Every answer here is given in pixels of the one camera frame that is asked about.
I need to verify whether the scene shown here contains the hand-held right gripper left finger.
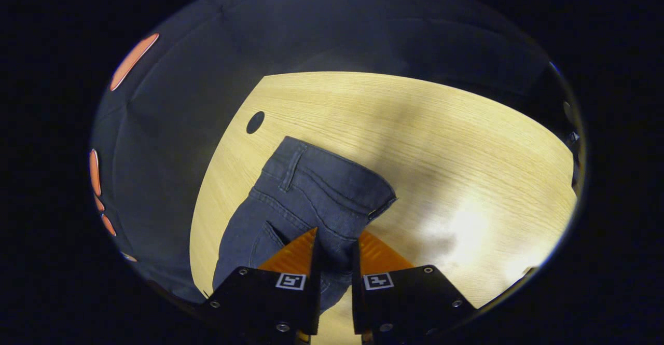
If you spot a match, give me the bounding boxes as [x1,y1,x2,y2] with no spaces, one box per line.
[200,227,320,338]

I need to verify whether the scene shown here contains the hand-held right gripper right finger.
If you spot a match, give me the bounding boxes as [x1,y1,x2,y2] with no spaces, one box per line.
[352,229,478,338]

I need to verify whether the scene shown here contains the dark grey jeans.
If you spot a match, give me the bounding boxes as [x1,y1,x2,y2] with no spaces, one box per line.
[212,136,397,314]

